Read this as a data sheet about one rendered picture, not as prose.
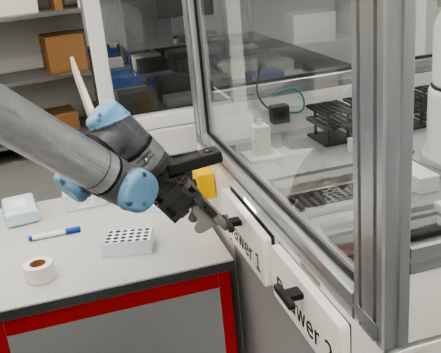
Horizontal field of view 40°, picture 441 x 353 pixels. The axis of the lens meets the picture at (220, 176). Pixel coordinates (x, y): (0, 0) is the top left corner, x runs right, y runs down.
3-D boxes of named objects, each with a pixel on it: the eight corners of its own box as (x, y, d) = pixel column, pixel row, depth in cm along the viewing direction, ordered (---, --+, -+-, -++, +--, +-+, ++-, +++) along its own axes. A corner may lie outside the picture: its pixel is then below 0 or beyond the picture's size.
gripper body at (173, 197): (169, 212, 131) (131, 174, 125) (199, 185, 130) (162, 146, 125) (177, 226, 124) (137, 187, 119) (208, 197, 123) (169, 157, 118)
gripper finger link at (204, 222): (209, 244, 129) (180, 214, 127) (230, 225, 129) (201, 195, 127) (212, 249, 126) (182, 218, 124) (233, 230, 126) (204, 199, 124)
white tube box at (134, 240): (102, 257, 153) (100, 244, 151) (108, 241, 160) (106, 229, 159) (152, 253, 152) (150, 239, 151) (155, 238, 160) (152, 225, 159)
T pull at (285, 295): (289, 312, 99) (289, 305, 99) (273, 289, 106) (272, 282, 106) (310, 307, 100) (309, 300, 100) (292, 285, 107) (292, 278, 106)
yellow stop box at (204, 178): (198, 202, 160) (195, 176, 157) (191, 192, 166) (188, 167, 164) (216, 197, 161) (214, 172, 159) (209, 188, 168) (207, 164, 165)
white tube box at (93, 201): (65, 212, 181) (61, 197, 179) (64, 202, 189) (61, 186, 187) (108, 204, 184) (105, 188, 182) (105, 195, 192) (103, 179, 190)
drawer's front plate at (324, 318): (341, 388, 93) (339, 328, 89) (273, 293, 119) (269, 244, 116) (351, 385, 94) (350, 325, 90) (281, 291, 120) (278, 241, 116)
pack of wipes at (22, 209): (40, 221, 177) (38, 207, 175) (6, 230, 174) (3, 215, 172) (35, 204, 190) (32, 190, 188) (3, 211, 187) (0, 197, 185)
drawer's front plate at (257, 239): (265, 288, 122) (262, 239, 118) (225, 230, 148) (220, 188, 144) (274, 286, 122) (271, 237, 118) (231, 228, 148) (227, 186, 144)
